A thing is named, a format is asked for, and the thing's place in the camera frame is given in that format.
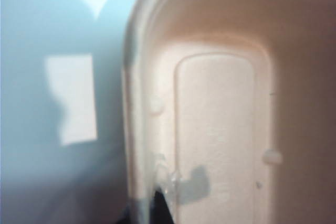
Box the beige paper lunchbox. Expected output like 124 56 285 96
122 0 336 224

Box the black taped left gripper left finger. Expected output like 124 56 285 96
117 205 135 224

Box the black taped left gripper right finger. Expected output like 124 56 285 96
150 153 182 224

